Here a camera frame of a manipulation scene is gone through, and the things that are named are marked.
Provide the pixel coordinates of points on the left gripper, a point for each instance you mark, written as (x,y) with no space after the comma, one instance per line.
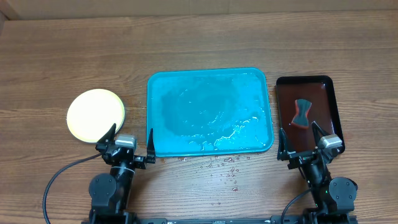
(141,162)

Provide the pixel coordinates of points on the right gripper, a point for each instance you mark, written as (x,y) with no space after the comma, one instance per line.
(305,158)

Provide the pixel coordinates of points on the red and grey sponge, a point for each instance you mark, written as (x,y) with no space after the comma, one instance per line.
(300,119)

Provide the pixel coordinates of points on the yellow-green plate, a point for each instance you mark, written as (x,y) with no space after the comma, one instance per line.
(92,114)

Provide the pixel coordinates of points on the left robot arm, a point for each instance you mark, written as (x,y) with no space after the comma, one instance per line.
(110,192)

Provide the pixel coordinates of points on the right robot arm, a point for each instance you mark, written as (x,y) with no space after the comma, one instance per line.
(333,197)

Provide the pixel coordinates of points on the black rectangular water tray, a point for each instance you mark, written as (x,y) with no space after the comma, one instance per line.
(320,92)

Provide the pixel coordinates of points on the teal plastic tray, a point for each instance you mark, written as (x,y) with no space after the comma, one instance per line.
(209,112)

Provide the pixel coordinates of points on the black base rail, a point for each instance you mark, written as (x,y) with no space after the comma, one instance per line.
(217,221)

